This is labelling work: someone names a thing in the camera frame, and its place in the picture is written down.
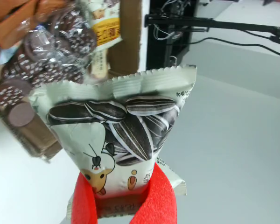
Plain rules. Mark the beige white snack packet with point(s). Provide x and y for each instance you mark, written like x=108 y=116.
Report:
x=99 y=63

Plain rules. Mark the brown cardboard box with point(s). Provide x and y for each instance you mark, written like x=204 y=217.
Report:
x=130 y=35

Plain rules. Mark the orange brown sausage snack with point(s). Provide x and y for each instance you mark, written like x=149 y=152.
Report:
x=14 y=30

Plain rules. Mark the sunflower seed snack packet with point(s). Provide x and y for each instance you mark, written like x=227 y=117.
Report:
x=130 y=140

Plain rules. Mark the yellow label snack packet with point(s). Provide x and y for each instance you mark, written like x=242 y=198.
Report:
x=107 y=30

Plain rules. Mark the chocolate cookie roll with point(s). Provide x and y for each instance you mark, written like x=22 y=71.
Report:
x=18 y=109

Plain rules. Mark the black equipment cart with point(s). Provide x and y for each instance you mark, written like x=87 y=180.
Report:
x=168 y=46

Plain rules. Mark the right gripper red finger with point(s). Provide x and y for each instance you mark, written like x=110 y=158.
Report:
x=159 y=200
x=84 y=203

